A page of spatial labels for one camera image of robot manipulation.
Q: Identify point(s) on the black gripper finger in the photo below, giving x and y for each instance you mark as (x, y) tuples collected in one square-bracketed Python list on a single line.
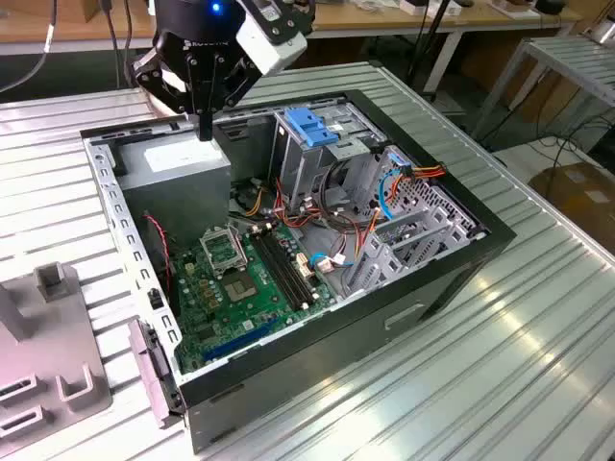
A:
[(146, 72), (240, 79)]

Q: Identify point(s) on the metal disk bay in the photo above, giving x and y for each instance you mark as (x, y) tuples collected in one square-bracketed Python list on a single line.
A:
[(418, 225)]

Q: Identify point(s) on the blue plastic drive latch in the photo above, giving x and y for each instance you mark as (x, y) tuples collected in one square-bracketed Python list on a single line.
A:
[(307, 125)]

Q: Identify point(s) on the small brown cardboard box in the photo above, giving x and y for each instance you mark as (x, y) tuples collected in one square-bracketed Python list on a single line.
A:
[(93, 9)]

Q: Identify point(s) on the wooden desk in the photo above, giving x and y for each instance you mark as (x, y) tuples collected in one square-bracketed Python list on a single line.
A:
[(77, 29)]

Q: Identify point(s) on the metal optical drive cage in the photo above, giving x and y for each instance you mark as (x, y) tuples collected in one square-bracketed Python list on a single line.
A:
[(298, 163)]

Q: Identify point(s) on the grey power supply unit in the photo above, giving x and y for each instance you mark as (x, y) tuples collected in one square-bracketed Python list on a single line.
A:
[(173, 201)]

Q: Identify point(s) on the metal locking lever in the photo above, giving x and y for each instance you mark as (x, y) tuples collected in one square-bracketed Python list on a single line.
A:
[(238, 242)]

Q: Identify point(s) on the black case fan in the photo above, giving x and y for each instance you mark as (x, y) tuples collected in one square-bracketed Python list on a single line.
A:
[(156, 259)]

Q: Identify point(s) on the small white box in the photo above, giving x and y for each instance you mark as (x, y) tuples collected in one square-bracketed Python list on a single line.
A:
[(415, 6)]

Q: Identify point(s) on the black tripod stand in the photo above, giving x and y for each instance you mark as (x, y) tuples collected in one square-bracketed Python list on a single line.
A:
[(427, 45)]

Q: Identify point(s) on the black RAM slot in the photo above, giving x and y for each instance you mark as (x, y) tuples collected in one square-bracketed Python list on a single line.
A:
[(282, 270), (288, 267), (295, 264), (275, 273)]

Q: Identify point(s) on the CPU socket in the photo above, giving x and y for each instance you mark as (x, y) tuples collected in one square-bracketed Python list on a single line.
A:
[(240, 288)]

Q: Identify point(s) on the green motherboard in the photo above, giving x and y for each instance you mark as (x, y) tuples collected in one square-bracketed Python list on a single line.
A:
[(192, 298)]

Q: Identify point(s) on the black square chipset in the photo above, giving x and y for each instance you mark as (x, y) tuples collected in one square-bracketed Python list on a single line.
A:
[(206, 332)]

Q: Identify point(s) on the blue expansion slot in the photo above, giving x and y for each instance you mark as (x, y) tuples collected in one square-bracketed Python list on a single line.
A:
[(240, 343)]

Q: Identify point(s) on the black open PC case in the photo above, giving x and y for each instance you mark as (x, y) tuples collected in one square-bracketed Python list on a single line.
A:
[(336, 346)]

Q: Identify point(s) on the grey parts rack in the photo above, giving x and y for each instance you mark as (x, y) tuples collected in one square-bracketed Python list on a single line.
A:
[(53, 346)]

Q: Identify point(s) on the grey card retainer flap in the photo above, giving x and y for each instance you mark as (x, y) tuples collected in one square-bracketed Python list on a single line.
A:
[(151, 370)]

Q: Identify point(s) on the small black device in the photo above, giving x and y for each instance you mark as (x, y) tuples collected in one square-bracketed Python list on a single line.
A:
[(550, 6)]

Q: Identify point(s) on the metal slat side table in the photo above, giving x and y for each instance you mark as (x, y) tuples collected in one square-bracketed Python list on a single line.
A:
[(576, 62)]

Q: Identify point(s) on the large flat cardboard box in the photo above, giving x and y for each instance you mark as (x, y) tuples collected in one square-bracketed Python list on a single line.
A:
[(581, 192)]

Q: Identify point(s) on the silver round object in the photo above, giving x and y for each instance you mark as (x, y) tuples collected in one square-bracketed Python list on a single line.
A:
[(600, 31)]

